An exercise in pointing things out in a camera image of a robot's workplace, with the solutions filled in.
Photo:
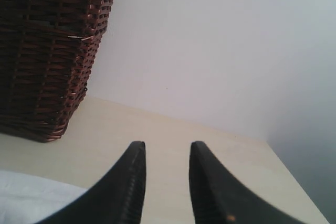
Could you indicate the dark brown wicker basket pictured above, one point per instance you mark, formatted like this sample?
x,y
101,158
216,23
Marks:
x,y
48,48

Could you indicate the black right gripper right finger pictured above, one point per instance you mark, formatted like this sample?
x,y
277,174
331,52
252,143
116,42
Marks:
x,y
217,196

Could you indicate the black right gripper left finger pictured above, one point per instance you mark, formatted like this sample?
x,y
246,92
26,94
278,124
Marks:
x,y
118,197

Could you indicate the white t-shirt with red print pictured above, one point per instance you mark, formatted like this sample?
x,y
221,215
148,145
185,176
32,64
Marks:
x,y
30,199

